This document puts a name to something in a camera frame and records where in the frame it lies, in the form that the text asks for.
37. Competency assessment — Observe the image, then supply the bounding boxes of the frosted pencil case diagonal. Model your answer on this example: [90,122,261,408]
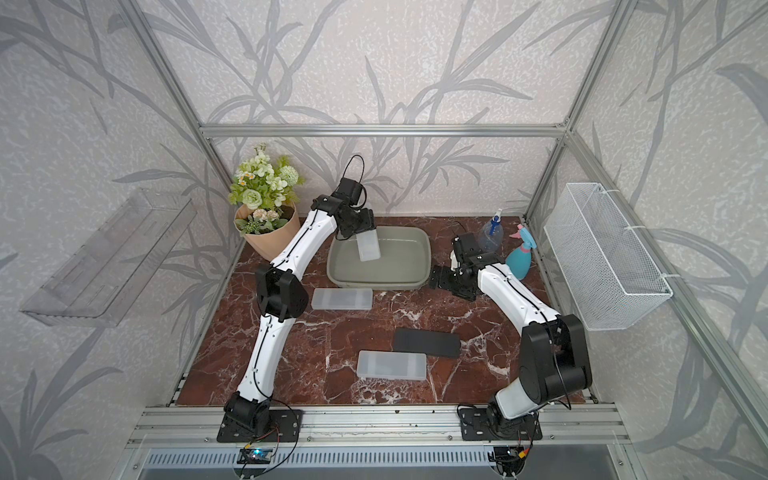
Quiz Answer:
[355,228,381,262]

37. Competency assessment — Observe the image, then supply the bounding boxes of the grey-green storage box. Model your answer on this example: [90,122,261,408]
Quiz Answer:
[326,226,431,290]

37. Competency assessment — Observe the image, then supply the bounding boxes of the black pencil case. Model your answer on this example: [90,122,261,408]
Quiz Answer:
[393,328,461,359]

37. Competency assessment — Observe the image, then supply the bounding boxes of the frosted pencil case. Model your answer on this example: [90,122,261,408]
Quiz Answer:
[356,350,427,381]
[311,288,373,311]

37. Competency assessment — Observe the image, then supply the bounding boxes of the frosted pencil case front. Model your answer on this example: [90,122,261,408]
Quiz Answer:
[356,350,427,381]

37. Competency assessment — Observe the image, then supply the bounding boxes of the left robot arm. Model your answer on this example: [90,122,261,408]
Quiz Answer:
[224,187,376,437]

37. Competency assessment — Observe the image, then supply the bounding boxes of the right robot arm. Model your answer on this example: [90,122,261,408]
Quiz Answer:
[429,254,593,425]

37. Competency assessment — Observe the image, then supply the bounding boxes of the clear blue-cap spray bottle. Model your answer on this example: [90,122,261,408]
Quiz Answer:
[478,208,504,253]

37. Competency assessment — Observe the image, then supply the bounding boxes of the teal pink spray bottle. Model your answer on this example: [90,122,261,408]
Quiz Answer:
[505,225,537,280]

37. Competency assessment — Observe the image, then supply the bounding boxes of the artificial green white flowers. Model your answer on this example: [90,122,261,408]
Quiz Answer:
[229,143,304,235]

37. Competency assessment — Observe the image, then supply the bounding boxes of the right circuit board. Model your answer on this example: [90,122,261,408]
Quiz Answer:
[488,446,530,477]

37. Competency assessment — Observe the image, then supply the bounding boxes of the circuit board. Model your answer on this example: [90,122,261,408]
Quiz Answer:
[236,447,274,465]
[488,446,530,477]

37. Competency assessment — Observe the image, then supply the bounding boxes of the left circuit board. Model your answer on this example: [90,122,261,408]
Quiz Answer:
[236,447,274,465]

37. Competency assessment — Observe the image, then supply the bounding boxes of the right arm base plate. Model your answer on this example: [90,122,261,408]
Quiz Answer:
[456,404,543,442]

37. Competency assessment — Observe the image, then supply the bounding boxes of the white wire mesh basket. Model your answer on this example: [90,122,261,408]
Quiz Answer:
[544,182,673,331]

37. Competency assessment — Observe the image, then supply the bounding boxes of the aluminium front rail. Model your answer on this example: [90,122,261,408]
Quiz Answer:
[127,404,631,449]

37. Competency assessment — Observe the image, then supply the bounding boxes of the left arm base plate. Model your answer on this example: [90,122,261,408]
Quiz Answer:
[216,408,304,444]

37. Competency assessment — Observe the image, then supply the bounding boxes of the clear plastic wall shelf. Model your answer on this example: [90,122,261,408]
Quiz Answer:
[20,188,196,328]

